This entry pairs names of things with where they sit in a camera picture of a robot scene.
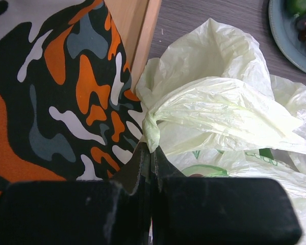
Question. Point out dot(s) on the wooden clothes rack frame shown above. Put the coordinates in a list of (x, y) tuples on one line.
[(136, 21)]

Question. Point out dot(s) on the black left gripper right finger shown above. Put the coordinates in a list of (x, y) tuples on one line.
[(218, 210)]

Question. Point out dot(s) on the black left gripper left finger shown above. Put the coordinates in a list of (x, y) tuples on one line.
[(114, 211)]

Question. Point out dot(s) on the dark green avocado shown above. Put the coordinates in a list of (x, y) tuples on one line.
[(296, 7)]

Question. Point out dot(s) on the light green plastic bag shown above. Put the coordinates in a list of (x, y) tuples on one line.
[(216, 111)]

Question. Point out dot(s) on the light blue plate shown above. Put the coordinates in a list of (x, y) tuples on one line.
[(285, 34)]

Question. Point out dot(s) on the orange camouflage cloth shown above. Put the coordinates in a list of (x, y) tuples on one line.
[(67, 111)]

